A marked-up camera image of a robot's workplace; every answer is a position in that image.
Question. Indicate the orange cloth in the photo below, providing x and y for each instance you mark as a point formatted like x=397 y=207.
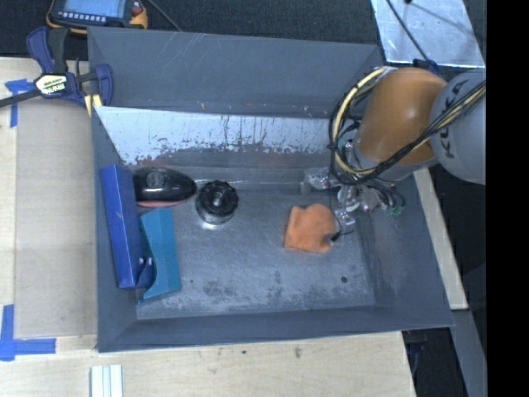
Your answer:
x=308 y=228

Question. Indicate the teal flat block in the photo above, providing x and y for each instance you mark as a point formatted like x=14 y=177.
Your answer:
x=163 y=254

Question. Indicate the black round knob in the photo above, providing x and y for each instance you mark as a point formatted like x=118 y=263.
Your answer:
x=217 y=201

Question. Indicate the dark blue long box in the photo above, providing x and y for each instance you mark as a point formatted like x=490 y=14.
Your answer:
x=122 y=226

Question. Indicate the grey metal bin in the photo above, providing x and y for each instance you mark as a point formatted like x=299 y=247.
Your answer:
x=248 y=263

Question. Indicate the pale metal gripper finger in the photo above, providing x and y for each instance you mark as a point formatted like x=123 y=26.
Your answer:
x=345 y=221
x=317 y=179

